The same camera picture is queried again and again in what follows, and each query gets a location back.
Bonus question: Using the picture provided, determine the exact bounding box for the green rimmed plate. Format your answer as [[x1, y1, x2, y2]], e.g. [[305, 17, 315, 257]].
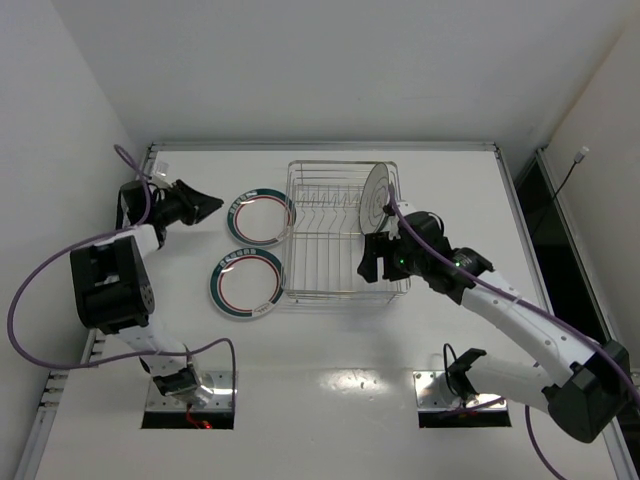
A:
[[209, 248, 284, 321], [226, 188, 297, 248]]

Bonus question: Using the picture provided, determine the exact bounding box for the black cable with white plug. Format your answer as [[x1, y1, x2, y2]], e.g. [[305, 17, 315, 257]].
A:
[[530, 146, 590, 236]]

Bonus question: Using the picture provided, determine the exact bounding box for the white plate with grey rim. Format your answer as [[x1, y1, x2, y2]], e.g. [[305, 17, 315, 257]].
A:
[[358, 163, 391, 235]]

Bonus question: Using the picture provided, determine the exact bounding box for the metal wire dish rack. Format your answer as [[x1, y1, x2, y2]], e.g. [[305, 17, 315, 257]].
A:
[[282, 160, 411, 304]]

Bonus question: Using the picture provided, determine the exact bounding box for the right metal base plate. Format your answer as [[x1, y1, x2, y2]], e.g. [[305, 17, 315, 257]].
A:
[[413, 370, 508, 413]]

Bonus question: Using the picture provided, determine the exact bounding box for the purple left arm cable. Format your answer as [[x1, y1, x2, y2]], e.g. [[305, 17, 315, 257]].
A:
[[6, 144, 237, 396]]

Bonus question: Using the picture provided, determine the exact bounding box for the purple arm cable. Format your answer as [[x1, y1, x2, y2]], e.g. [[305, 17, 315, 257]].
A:
[[387, 184, 640, 480], [6, 144, 237, 396]]

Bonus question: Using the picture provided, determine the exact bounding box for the metal base plate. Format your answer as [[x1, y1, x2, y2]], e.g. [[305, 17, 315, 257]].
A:
[[145, 371, 235, 414], [413, 370, 508, 413]]

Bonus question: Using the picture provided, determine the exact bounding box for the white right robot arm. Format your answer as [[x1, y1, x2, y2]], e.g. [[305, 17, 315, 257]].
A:
[[357, 211, 632, 443]]

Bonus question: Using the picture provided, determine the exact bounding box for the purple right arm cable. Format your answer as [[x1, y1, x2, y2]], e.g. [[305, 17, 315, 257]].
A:
[[387, 184, 640, 480]]

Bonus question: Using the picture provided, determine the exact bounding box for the blue floral green plate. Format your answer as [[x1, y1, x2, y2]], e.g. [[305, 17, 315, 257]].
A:
[[388, 175, 398, 205]]

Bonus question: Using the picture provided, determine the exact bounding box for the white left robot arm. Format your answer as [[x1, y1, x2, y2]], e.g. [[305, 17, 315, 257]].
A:
[[70, 180, 224, 406]]

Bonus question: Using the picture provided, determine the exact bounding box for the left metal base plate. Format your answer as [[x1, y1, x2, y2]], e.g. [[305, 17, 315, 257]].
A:
[[145, 371, 235, 414]]

